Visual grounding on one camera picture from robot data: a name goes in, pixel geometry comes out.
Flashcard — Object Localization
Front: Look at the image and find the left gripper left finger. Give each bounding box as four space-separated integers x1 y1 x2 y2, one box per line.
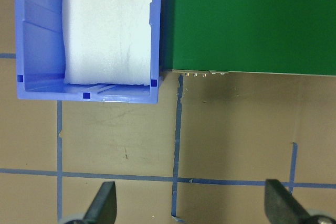
82 182 117 224

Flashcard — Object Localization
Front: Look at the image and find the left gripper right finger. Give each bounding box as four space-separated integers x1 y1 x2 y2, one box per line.
264 179 320 223

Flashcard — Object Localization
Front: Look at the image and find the green conveyor belt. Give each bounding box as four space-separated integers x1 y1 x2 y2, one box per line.
161 0 335 76

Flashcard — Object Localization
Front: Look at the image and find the left blue plastic bin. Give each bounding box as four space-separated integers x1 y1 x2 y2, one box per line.
15 0 161 104

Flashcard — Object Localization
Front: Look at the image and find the white foam in left bin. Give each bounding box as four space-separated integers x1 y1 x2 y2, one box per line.
62 0 152 86

